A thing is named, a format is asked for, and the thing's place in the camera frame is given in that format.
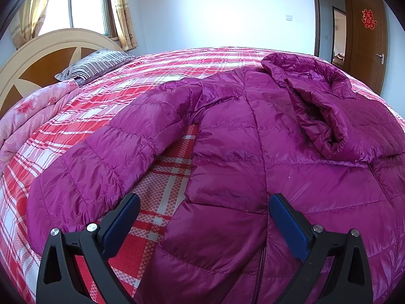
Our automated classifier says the silver door handle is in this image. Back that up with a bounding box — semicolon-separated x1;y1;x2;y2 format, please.
376;53;385;65

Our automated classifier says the yellow curtain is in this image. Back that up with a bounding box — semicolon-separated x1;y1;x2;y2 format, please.
10;0;49;49
111;0;138;51

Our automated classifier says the cream and brown headboard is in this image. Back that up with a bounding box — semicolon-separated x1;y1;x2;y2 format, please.
1;28;122;115

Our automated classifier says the right yellow curtain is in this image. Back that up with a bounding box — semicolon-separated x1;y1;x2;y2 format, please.
111;0;138;51

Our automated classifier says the left yellow curtain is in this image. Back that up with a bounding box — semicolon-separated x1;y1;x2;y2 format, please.
10;0;49;49

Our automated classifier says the brown wooden door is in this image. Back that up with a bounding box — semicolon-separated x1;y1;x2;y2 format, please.
349;0;388;95

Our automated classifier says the window with dark frame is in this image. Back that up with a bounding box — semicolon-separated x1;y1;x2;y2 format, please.
39;0;117;39

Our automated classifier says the dark wooden door frame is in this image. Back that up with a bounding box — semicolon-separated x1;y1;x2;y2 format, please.
314;0;351;71

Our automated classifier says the striped grey pillow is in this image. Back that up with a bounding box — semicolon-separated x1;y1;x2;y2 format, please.
54;49;135;87

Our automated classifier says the pink floral folded quilt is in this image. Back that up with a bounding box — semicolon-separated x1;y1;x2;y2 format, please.
1;80;82;172

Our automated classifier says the red plaid bed sheet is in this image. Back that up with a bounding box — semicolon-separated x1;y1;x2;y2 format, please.
1;47;404;303

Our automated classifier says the red double happiness decal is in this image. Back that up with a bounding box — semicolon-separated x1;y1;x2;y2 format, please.
362;9;378;30

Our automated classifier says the magenta quilted down jacket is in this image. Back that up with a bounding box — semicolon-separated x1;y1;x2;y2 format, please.
27;53;404;303

